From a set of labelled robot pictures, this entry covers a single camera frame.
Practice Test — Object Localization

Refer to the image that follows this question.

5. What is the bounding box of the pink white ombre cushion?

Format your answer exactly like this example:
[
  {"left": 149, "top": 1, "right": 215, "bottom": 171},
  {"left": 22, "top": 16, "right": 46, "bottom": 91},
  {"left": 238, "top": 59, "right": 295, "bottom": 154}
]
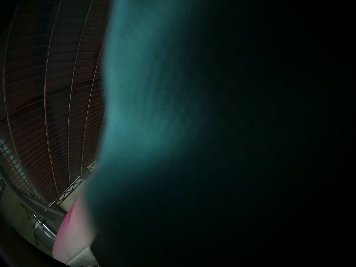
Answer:
[{"left": 52, "top": 186, "right": 98, "bottom": 265}]

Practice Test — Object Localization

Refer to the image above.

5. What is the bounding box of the chrome wire shelving rack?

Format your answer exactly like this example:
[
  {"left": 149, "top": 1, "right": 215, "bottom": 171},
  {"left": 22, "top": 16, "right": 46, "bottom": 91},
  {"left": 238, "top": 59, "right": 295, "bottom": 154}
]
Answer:
[{"left": 0, "top": 0, "right": 114, "bottom": 242}]

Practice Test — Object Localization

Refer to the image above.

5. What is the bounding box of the teal tufted cushion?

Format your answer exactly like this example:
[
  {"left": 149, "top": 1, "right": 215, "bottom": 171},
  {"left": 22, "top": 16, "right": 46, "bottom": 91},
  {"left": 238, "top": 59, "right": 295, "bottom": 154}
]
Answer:
[{"left": 85, "top": 0, "right": 356, "bottom": 267}]

